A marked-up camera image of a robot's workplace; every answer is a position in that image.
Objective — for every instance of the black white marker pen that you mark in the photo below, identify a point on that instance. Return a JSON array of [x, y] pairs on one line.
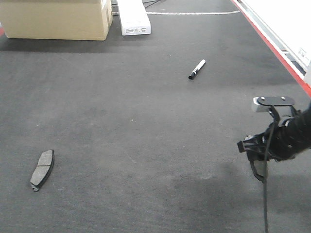
[[196, 69]]

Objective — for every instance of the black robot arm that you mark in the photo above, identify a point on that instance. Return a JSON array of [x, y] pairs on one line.
[[307, 115]]

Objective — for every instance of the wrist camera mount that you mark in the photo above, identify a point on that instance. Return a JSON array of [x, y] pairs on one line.
[[272, 104]]

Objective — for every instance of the cardboard box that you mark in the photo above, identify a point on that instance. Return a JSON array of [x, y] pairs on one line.
[[56, 19]]

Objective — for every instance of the red white conveyor side rail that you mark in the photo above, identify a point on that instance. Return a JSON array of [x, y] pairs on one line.
[[285, 27]]

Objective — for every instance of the long white box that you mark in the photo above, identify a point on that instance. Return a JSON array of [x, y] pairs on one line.
[[133, 18]]

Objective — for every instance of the brake pad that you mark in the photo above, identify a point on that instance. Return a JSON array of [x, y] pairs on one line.
[[43, 170]]

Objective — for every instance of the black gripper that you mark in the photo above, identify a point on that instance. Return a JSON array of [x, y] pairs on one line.
[[281, 143]]

